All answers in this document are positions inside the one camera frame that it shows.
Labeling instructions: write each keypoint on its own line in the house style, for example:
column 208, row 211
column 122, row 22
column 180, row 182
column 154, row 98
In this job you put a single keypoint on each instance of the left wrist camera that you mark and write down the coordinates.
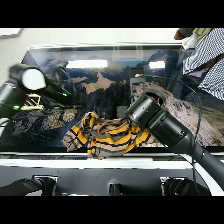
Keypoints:
column 61, row 70

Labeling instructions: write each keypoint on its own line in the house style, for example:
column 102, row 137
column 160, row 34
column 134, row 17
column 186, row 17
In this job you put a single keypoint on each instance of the checked shirt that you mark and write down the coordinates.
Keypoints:
column 208, row 53

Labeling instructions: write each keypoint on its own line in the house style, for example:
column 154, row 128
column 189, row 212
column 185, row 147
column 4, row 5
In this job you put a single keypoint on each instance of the silver frame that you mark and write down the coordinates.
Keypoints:
column 33, row 163

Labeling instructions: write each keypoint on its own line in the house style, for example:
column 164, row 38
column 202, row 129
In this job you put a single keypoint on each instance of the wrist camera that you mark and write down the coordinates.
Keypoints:
column 137, row 78
column 61, row 70

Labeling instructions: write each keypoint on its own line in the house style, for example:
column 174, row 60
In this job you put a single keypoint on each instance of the heap of clothes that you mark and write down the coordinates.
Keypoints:
column 186, row 36

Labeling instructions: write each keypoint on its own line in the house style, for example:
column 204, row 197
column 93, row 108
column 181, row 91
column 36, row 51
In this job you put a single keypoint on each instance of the yellow grey striped shirt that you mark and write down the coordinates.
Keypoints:
column 106, row 138

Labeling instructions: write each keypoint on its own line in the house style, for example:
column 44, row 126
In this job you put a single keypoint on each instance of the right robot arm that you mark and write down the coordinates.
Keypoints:
column 166, row 128

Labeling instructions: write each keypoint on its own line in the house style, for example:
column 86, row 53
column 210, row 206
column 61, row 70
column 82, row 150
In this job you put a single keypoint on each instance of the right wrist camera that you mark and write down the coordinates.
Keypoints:
column 137, row 78

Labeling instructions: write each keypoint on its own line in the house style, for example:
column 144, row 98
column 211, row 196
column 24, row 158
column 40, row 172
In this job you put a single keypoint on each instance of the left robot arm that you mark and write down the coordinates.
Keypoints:
column 15, row 91

